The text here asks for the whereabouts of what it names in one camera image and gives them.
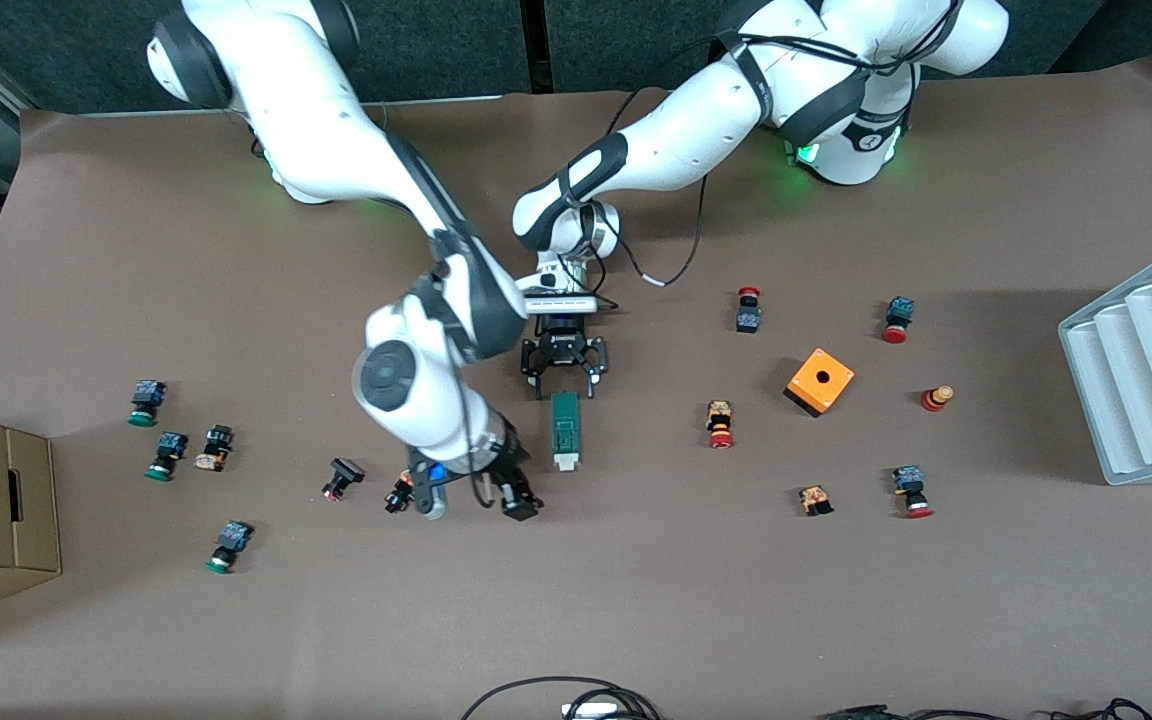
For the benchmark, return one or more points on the red button blue base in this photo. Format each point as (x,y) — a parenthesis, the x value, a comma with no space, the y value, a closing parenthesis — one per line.
(898,319)
(911,492)

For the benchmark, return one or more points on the red yellow button head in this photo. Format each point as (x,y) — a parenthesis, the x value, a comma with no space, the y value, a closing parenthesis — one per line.
(936,398)

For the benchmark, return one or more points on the red button black base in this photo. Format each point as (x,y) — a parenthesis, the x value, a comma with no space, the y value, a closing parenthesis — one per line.
(748,312)

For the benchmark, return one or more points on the green push button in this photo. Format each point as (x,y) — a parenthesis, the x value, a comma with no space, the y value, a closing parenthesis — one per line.
(228,546)
(146,402)
(166,455)

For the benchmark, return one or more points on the black red push button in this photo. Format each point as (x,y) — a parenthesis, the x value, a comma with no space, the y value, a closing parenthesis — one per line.
(342,477)

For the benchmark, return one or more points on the white plug adapter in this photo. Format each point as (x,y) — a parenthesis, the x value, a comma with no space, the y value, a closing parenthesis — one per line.
(591,711)

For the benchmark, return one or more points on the green terminal block rail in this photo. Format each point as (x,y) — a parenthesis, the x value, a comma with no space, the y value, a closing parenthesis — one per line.
(566,430)

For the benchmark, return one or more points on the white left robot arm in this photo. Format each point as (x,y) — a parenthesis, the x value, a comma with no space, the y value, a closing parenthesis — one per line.
(696,120)

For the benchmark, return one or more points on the orange contact block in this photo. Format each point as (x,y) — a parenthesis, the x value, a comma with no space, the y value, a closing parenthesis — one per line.
(815,499)

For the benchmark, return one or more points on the black orange push button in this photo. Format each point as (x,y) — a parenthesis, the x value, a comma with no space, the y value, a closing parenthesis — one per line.
(398,494)

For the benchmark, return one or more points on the orange button box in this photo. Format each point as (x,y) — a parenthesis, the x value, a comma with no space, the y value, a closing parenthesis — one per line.
(819,382)

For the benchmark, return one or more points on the grey ridged tray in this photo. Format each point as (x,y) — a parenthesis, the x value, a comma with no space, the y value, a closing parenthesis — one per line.
(1146,380)

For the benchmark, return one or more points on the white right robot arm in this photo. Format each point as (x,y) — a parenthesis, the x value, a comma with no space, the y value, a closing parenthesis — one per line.
(336,150)

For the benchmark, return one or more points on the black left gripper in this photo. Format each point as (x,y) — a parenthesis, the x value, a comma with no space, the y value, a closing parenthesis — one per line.
(563,352)

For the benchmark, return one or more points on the red button orange base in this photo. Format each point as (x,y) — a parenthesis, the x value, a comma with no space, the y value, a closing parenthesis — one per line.
(720,424)

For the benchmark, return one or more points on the brown paper table cover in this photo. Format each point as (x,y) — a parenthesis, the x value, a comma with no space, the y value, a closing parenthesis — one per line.
(576,600)

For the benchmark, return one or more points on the black beige push button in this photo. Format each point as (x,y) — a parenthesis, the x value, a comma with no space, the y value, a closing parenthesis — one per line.
(213,448)

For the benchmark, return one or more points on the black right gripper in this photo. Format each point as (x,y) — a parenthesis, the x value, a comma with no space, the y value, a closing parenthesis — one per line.
(503,466)

